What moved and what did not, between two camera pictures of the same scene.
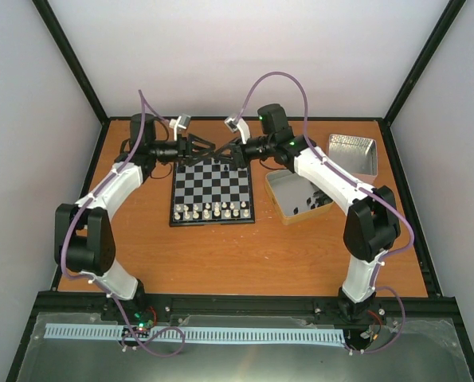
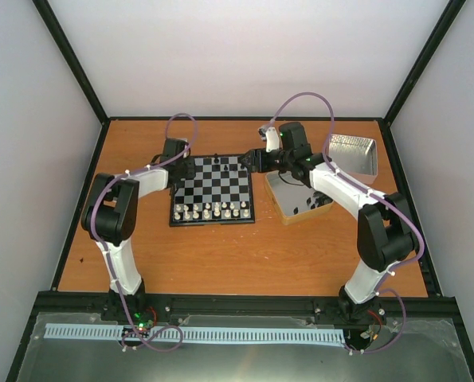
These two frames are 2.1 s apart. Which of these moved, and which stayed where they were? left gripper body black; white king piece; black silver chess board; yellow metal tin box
Moved: left gripper body black
Stayed: yellow metal tin box; black silver chess board; white king piece
